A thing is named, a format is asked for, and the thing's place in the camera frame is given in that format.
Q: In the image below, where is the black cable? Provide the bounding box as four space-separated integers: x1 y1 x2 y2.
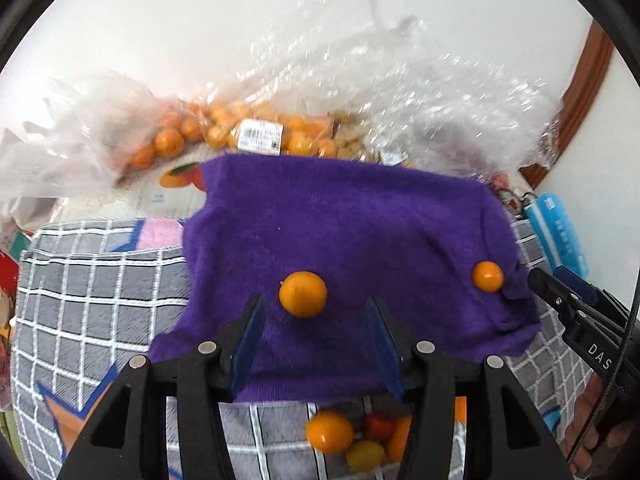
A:
567 280 640 463

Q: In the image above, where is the person's right hand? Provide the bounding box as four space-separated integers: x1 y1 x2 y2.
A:
559 375 623 479

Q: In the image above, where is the brown wooden door frame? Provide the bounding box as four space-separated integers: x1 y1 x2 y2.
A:
520 19 616 194

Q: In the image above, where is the large orange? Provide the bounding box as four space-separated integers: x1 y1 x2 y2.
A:
278 271 328 318
306 411 356 456

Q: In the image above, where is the crumpled clear plastic bag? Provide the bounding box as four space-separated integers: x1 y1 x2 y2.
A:
370 0 568 183

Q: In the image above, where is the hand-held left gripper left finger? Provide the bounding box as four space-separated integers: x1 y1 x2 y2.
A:
60 294 266 480

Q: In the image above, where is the dark keychain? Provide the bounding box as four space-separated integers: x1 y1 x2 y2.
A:
495 175 539 222

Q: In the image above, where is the grey checked mat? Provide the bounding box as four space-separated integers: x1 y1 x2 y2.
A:
10 217 601 480

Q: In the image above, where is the clear bag of pale fruit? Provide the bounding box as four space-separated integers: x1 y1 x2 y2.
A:
330 110 386 163

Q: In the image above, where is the yellow-green tomato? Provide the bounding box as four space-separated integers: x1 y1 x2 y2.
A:
346 440 387 473

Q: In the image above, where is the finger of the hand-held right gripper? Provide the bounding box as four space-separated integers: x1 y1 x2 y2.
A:
551 265 601 307
528 267 587 328

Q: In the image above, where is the white plastic bag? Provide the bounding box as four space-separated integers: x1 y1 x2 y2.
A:
0 127 68 233

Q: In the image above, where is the labelled clear bag of oranges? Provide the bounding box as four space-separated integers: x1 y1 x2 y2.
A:
200 80 346 160

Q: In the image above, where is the red tomato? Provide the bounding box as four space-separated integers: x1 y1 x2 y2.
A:
362 412 401 443

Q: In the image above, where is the cardboard box with orange print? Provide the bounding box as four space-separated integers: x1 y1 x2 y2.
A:
50 147 211 222

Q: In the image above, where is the purple towel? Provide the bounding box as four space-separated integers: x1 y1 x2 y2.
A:
147 154 543 406

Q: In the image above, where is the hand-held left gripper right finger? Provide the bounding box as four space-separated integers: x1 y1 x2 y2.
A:
365 296 573 480

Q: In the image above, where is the blue tissue packet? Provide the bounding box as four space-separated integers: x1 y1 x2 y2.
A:
524 191 589 277

